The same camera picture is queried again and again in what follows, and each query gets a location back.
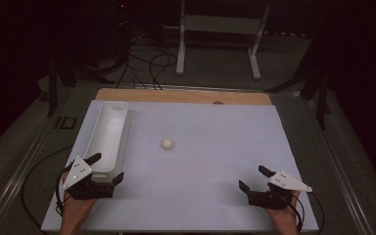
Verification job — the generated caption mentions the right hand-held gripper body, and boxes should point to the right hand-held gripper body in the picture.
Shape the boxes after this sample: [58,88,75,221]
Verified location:
[247,168,313,211]

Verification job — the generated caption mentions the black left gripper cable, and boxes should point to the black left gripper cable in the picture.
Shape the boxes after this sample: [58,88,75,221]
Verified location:
[21,144,76,231]

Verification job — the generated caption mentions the white plastic bin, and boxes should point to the white plastic bin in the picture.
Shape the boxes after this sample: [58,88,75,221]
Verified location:
[83,101,131,184]

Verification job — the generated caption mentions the black tripod stand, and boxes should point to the black tripod stand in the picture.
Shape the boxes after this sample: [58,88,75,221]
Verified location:
[45,55,116,118]
[263,32,334,131]

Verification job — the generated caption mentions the wooden table board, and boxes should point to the wooden table board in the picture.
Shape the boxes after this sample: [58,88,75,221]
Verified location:
[95,87,273,107]

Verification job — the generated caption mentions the metal floor rail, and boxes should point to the metal floor rail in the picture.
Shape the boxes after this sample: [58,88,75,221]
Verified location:
[267,89,376,235]
[0,85,79,235]

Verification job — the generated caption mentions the black floor cables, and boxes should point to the black floor cables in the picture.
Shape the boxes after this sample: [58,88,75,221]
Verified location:
[115,32,179,91]

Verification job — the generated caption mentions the white metal stand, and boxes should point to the white metal stand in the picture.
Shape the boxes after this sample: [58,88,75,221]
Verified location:
[163,0,272,81]

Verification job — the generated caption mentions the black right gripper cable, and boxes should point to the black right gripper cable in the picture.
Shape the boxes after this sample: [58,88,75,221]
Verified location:
[292,191,326,235]

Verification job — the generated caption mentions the person's left hand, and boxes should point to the person's left hand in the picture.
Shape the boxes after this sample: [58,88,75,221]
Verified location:
[60,172,98,229]

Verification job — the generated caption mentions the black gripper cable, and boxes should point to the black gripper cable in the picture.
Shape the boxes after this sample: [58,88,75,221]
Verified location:
[292,191,326,235]
[21,144,76,231]

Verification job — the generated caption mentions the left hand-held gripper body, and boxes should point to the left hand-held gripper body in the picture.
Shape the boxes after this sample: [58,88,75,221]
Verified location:
[63,156,116,201]

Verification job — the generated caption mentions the small white ball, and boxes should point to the small white ball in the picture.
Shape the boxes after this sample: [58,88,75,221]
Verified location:
[161,137,175,152]

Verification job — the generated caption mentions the person's right hand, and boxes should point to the person's right hand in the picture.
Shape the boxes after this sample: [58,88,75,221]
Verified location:
[263,190,303,227]

